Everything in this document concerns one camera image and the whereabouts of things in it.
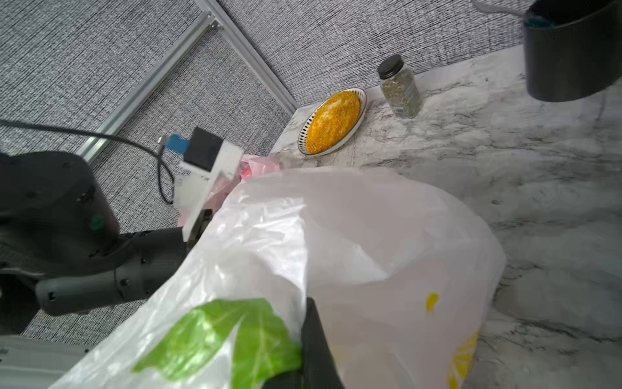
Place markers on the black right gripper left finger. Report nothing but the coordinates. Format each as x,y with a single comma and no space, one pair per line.
288,380

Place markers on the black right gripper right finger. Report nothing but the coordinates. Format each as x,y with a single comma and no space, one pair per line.
318,370

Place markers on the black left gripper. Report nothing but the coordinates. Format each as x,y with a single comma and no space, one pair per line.
201,223

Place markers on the pink plastic bag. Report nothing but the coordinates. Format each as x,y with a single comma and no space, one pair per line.
251,167

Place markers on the white plastic bag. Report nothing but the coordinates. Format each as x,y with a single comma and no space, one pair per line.
402,275

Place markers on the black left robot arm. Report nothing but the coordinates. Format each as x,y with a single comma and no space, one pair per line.
62,250

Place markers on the patterned plate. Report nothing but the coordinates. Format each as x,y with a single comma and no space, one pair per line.
303,133

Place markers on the yellow food on plate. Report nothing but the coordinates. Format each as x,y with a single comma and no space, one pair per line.
333,121

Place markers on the glass herb spice jar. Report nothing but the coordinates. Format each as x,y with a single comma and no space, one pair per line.
399,87

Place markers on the metal fork in cup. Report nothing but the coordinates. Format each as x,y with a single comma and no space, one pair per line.
491,9

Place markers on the black cylindrical cup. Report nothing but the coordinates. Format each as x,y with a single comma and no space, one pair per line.
572,49

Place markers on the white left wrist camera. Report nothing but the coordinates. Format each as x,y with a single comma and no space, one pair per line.
207,155

